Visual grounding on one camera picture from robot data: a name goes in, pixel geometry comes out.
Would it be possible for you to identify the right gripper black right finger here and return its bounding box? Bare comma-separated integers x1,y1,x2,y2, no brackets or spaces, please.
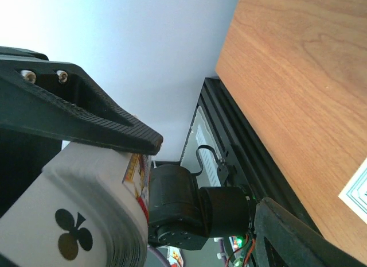
255,198,365,266

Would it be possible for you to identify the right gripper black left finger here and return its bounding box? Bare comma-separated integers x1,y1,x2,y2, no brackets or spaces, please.
1,47,163,155

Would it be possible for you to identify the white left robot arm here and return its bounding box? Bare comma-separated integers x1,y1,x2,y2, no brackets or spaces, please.
148,165,256,250

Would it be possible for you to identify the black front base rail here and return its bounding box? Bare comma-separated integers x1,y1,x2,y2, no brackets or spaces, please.
179,76,322,239

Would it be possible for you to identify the light blue cable duct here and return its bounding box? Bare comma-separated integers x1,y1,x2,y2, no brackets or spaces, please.
192,106,227,187

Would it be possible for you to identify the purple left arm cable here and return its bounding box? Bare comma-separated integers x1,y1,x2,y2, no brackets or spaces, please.
147,243,170,267

